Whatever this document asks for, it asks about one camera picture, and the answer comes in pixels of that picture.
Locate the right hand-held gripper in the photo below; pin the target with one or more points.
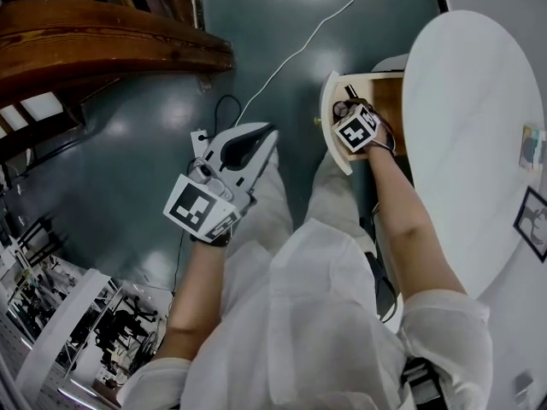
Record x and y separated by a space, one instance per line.
354 132

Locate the small grey box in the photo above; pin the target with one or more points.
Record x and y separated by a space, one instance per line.
524 383

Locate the small white green device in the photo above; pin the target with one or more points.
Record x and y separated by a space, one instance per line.
532 148

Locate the wooden staircase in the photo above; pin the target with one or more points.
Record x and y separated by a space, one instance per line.
107 41

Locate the wooden large drawer white front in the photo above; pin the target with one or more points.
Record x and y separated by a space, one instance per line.
329 143

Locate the white curved desk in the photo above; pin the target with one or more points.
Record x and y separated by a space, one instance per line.
461 122

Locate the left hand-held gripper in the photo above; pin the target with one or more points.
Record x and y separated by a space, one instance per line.
190 205

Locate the white metal rack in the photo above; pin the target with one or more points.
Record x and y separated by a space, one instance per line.
64 323

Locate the black picture frame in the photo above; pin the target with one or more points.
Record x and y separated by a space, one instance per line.
532 224

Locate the person's left forearm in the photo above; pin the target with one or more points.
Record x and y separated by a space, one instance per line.
196 301

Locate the person's right forearm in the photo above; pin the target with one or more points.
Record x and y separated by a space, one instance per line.
410 229

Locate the person's white trousers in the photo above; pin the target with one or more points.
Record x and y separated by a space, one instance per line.
265 212

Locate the person in white coat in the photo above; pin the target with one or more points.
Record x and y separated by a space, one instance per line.
307 335

